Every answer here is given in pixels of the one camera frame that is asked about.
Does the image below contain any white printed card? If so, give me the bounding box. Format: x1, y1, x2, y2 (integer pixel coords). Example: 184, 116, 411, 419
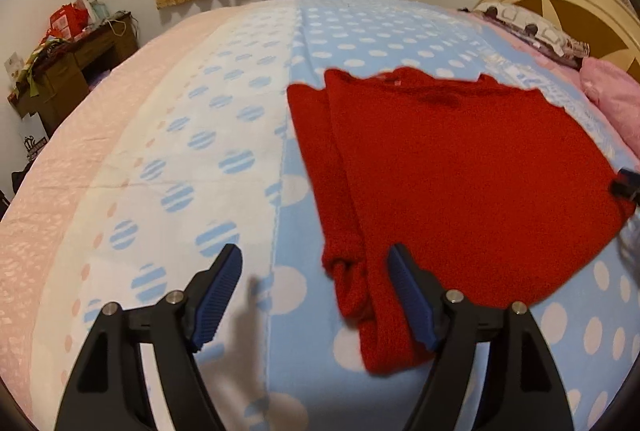
3, 53, 25, 85

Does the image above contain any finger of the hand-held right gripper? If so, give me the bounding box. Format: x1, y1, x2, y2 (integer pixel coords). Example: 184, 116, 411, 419
611, 168, 640, 208

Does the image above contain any green cloth strap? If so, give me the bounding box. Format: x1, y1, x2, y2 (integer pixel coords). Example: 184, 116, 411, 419
24, 38, 67, 100

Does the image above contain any white cable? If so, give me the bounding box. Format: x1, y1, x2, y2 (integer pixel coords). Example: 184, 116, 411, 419
106, 11, 132, 38

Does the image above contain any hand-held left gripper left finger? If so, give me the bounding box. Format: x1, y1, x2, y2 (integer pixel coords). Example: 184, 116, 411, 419
54, 243, 244, 431

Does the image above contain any pink quilt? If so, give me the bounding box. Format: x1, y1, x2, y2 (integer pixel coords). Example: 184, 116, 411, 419
578, 56, 640, 143

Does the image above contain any red gift bag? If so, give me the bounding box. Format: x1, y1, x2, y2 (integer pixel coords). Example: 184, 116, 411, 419
48, 3, 91, 40

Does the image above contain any red knitted sweater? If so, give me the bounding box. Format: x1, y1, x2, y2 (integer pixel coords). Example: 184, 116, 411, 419
286, 66, 637, 375

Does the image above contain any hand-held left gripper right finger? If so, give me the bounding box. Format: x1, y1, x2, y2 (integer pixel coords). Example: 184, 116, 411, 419
387, 243, 576, 431

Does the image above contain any cream and brown headboard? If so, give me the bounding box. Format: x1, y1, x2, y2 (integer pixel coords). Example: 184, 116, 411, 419
472, 0, 640, 85

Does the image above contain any brown wooden desk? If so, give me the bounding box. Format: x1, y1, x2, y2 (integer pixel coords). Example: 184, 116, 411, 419
7, 10, 140, 138

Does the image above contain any black backpack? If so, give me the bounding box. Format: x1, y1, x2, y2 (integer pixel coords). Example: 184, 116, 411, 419
9, 168, 34, 193

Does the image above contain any white bag with black print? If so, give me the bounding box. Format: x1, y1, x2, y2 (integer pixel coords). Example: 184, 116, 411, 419
18, 130, 49, 162

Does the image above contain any patterned pillow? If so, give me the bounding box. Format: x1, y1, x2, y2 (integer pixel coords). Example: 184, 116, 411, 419
472, 0, 592, 70

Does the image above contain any light blue paper bag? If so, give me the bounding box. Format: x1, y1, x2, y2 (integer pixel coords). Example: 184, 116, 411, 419
87, 0, 111, 25

